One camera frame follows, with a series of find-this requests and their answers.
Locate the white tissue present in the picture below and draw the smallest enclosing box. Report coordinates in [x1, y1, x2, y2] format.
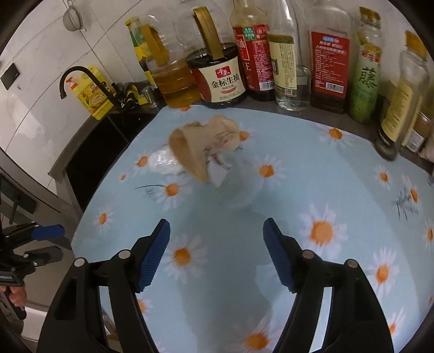
[148, 145, 184, 175]

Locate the clear plastic bag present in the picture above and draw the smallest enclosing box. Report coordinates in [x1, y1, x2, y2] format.
[208, 149, 263, 209]

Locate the brown paper cup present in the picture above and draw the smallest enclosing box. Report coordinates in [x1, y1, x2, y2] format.
[168, 115, 241, 183]

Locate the black kitchen sink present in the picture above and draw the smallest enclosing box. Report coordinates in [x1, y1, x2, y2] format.
[49, 108, 159, 212]

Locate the person's left hand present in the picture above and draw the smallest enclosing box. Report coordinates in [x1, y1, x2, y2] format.
[0, 285, 27, 307]

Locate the daisy print blue tablecloth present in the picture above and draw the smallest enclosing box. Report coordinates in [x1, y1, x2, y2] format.
[72, 106, 433, 352]

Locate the yellow dish soap bottle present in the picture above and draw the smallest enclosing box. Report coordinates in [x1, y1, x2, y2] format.
[65, 73, 114, 121]

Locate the black sink faucet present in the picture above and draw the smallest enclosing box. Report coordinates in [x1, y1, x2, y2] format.
[60, 65, 116, 113]

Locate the black yellow glove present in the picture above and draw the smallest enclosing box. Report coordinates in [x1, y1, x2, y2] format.
[114, 81, 149, 110]

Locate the clear liquor bottle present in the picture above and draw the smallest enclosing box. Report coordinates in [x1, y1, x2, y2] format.
[266, 1, 310, 112]

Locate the dark soy sauce jug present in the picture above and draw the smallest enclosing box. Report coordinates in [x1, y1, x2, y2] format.
[183, 4, 247, 109]

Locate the small spice jar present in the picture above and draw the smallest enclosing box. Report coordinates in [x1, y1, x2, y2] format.
[405, 110, 433, 153]

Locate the large cooking oil bottle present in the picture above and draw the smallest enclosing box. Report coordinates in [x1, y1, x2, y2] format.
[125, 7, 202, 109]

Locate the sesame oil bottle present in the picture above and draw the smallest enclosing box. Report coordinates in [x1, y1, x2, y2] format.
[374, 31, 429, 161]

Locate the metal strainer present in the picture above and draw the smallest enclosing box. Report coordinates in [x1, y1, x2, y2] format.
[63, 0, 87, 31]

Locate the green pepper oil bottle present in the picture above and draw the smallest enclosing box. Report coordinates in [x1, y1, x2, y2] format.
[349, 7, 383, 124]

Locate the red label vinegar bottle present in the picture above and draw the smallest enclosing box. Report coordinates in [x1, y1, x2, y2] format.
[229, 1, 275, 102]

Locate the red label wine bottle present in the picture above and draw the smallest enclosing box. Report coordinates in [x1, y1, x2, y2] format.
[306, 1, 352, 114]

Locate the black wall socket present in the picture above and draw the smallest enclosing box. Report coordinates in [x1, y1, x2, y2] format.
[1, 62, 20, 90]

